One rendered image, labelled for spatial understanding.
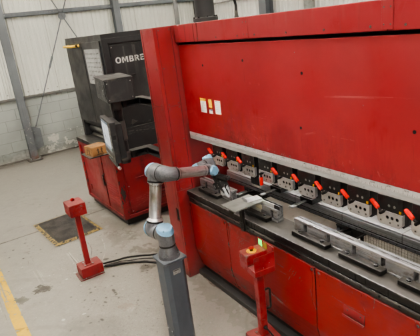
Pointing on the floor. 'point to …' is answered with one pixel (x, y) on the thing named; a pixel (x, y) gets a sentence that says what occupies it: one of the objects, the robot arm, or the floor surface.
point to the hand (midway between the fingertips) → (229, 195)
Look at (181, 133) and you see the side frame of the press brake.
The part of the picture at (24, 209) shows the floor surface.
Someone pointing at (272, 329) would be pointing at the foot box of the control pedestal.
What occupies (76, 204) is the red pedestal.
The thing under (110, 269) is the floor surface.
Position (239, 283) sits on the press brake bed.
